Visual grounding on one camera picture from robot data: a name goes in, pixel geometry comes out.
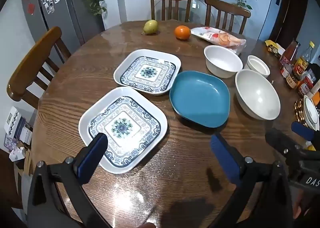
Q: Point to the wooden bead trivet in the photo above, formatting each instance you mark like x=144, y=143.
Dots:
x=299, y=113

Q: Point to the green pear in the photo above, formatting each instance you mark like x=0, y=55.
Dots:
x=150, y=27

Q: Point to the white wall switch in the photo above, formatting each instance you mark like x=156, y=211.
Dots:
x=195, y=6

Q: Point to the brown sauce jar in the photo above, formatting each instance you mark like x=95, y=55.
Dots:
x=292, y=81

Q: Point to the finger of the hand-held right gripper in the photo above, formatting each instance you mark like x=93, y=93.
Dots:
x=302, y=130
x=280, y=139

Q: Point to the dark wooden door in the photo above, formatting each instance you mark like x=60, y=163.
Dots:
x=290, y=15

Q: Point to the person's right hand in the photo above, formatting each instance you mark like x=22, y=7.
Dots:
x=298, y=211

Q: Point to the red chili jar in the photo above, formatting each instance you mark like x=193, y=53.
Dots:
x=305, y=87

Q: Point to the plain blue square plate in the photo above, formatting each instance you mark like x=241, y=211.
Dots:
x=200, y=95

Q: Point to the small orange fruit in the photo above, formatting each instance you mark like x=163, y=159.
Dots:
x=316, y=98

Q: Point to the small white labelled jar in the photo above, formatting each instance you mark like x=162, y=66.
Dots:
x=286, y=71

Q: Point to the large white bowl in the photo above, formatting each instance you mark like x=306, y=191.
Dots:
x=257, y=95

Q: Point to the medium white bowl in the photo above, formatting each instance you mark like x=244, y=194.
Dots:
x=222, y=60

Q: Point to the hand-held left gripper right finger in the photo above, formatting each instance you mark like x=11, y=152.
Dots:
x=225, y=158

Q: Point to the yellow capped vinegar bottle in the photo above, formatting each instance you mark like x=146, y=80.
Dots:
x=303, y=62

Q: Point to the red fridge sticker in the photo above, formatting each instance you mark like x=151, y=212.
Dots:
x=31, y=9

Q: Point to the red sauce bottle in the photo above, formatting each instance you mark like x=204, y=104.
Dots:
x=290, y=52

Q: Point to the blue patterned square plate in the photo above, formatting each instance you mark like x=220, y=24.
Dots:
x=125, y=123
x=147, y=72

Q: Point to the yellow snack packet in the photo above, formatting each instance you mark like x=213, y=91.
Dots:
x=273, y=47

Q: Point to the light brown wooden chair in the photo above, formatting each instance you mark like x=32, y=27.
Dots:
x=32, y=60

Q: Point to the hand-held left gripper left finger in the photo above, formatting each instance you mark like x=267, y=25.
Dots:
x=91, y=160

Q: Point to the white dark-rimmed dish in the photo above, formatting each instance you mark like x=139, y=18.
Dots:
x=311, y=113

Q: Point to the small white straight-sided bowl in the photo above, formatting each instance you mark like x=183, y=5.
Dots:
x=258, y=65

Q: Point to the grey refrigerator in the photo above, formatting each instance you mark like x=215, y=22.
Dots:
x=67, y=13

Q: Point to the orange tangerine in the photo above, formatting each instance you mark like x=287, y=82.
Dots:
x=182, y=32

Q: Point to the white red snack bag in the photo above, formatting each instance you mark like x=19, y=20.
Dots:
x=220, y=38

